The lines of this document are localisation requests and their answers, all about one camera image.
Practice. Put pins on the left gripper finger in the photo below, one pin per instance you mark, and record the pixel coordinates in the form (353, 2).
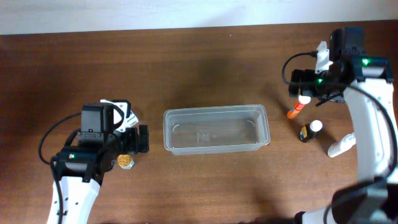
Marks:
(143, 133)
(144, 147)

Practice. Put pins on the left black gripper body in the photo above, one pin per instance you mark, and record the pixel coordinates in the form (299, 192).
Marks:
(135, 140)

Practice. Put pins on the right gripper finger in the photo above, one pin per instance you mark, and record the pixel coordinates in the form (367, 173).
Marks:
(296, 76)
(294, 89)

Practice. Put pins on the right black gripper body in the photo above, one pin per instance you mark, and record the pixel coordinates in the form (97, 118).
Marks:
(298, 82)

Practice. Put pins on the orange tube white cap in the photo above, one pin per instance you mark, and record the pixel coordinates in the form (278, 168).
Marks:
(301, 102)

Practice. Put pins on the dark bottle white cap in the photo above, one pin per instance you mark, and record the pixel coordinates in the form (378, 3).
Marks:
(310, 131)

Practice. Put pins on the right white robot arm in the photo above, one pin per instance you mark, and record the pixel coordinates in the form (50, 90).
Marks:
(373, 199)

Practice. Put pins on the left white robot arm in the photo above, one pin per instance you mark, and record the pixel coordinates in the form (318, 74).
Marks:
(77, 179)

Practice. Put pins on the clear plastic container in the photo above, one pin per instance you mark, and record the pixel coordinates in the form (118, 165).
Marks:
(217, 129)

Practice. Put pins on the white Panadol box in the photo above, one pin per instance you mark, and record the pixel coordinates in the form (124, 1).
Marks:
(131, 120)

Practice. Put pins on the gold lid balm jar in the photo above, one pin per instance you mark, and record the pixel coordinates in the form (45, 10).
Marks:
(125, 161)

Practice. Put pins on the white spray bottle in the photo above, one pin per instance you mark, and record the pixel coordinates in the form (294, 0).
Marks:
(343, 145)

